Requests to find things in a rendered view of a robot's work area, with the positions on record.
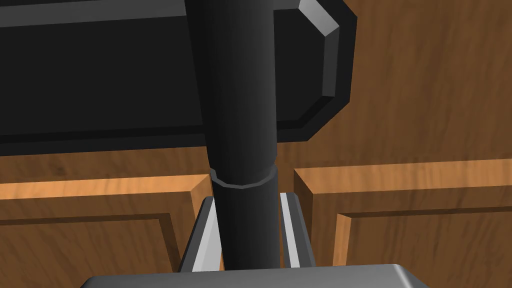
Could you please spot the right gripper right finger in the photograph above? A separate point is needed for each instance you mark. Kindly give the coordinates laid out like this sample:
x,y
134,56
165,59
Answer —
x,y
295,236

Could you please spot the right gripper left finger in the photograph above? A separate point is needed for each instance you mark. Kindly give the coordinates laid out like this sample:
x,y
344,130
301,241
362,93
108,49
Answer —
x,y
206,244

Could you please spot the brown wooden cupboard door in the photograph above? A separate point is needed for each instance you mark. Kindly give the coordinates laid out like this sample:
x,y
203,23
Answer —
x,y
416,228
96,240

